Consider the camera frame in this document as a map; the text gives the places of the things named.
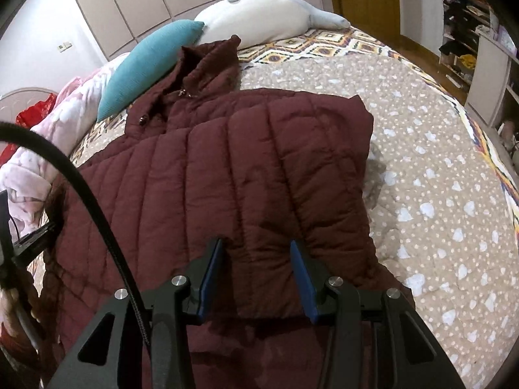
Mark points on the person's left hand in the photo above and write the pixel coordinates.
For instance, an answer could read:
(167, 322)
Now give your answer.
(14, 312)

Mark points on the maroon quilted puffer jacket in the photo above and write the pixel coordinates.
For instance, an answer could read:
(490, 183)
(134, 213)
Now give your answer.
(243, 150)

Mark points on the white plush seal pillow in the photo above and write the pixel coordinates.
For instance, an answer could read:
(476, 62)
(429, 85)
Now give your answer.
(259, 20)

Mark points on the red cloth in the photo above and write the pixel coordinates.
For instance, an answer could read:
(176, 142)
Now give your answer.
(36, 113)

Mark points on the pink fleece blanket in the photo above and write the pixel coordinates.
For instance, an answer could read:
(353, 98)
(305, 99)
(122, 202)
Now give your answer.
(73, 109)

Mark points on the teal pillow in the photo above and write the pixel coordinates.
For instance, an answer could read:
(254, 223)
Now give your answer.
(142, 69)

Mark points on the white fan-shaped headboard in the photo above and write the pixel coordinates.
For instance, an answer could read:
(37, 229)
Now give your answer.
(16, 103)

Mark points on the white wall thermostat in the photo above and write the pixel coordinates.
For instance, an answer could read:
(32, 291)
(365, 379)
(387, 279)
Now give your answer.
(64, 46)

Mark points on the white shelf unit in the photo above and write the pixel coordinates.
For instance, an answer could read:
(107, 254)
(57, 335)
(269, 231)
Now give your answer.
(486, 73)

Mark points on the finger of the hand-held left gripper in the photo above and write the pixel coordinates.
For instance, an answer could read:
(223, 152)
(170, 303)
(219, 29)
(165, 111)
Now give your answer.
(36, 237)

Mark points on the beige heart-print quilt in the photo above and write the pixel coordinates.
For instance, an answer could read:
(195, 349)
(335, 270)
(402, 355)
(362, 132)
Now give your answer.
(425, 170)

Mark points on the yellow object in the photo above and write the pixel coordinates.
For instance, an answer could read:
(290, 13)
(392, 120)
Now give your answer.
(468, 61)

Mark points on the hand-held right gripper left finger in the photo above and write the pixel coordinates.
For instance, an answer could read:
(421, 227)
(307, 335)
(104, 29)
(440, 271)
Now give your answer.
(211, 279)

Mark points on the geometric patterned bedsheet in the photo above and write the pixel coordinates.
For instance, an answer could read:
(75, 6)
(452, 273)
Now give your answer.
(324, 44)

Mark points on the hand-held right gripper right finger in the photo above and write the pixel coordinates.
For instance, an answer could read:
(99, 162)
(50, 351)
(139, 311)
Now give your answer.
(304, 283)

